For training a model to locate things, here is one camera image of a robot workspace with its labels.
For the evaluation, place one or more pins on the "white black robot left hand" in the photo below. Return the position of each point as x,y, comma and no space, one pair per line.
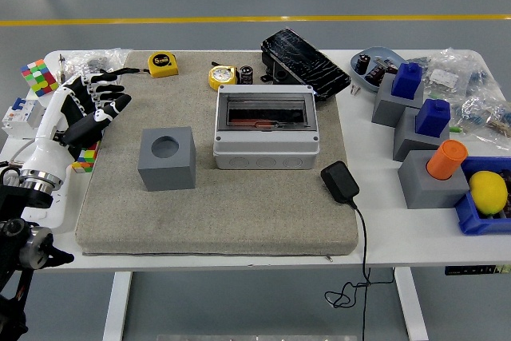
48,149

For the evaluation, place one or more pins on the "grey electrical box clear lid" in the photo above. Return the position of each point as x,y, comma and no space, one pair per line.
263,153

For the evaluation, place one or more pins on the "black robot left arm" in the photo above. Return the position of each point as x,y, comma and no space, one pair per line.
16,245

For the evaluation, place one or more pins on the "colourful puzzle cube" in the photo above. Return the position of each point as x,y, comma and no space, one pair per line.
38,77
85,159

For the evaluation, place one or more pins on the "white circuit breaker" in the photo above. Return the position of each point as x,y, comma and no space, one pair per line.
20,117

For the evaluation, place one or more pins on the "thin metal screwdriver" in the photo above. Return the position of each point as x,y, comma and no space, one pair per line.
60,67

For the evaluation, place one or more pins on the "clear bag of parts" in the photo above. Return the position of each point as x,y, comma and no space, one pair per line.
108,57

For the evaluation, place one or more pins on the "grey block with round hole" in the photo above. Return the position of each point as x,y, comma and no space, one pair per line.
167,173

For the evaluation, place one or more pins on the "yellow square tape measure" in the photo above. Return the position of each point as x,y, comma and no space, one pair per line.
161,65

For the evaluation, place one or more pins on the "white table leg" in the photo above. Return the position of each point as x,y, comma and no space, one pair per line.
116,305
413,309

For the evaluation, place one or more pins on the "yellow round tape measure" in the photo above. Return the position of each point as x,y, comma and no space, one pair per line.
221,76

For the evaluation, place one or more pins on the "grey-brown mat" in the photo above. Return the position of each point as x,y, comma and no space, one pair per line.
239,213

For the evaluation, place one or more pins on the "black capacitor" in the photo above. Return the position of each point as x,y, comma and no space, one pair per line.
374,73
362,63
246,75

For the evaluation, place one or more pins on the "black cracked glossy case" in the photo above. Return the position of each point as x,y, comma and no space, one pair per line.
303,53

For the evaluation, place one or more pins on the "black power adapter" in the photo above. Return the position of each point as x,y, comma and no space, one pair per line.
339,181

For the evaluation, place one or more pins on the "small metal screw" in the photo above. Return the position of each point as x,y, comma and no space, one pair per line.
357,90
352,89

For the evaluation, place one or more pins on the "blue-grey oval dish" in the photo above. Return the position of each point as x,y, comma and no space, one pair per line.
381,53

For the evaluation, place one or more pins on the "blue plastic block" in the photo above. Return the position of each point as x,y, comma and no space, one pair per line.
406,81
431,117

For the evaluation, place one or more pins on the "clear bag of components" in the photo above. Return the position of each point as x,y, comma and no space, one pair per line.
447,73
479,113

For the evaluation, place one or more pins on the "small green piece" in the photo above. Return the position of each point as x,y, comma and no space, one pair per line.
454,129

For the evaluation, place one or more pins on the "blue plastic bin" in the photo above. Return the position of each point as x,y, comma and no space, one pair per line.
471,217

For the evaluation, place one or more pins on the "yellow lemon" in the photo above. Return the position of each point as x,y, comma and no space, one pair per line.
487,191

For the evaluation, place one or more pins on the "black table control panel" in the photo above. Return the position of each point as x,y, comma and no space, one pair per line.
475,269

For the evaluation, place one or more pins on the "dark grapes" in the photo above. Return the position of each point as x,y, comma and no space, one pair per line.
507,177

